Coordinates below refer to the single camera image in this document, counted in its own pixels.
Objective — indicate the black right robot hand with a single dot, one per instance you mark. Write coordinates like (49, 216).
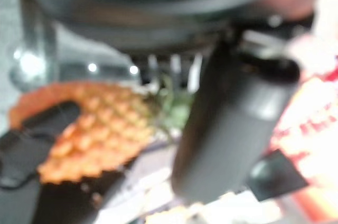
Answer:
(29, 144)

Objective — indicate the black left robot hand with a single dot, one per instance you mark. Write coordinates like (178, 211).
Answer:
(227, 118)

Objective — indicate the orange pineapple with green crown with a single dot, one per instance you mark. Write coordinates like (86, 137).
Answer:
(105, 129)

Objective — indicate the black square block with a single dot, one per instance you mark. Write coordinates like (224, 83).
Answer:
(277, 176)

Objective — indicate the red and white snack bag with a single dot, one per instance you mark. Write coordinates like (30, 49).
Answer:
(311, 129)

